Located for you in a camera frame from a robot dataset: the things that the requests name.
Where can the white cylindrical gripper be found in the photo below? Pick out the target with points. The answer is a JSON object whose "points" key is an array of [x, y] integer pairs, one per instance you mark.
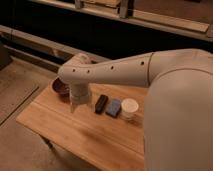
{"points": [[79, 94]]}

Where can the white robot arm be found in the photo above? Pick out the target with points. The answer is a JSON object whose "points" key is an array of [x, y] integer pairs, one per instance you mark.
{"points": [[178, 111]]}

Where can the purple ceramic bowl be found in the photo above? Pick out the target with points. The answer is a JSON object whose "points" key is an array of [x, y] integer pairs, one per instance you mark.
{"points": [[60, 88]]}

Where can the white ceramic cup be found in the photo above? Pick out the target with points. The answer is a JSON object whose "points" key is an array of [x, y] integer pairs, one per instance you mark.
{"points": [[129, 107]]}

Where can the black rectangular block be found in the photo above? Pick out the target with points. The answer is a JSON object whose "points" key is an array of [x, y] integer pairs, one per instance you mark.
{"points": [[100, 104]]}

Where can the blue sponge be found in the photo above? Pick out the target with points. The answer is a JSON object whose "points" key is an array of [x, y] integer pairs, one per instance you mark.
{"points": [[113, 108]]}

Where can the wooden table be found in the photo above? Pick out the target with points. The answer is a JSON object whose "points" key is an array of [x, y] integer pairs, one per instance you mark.
{"points": [[111, 144]]}

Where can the metal window rail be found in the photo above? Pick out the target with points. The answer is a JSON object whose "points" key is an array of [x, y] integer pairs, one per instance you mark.
{"points": [[45, 46]]}

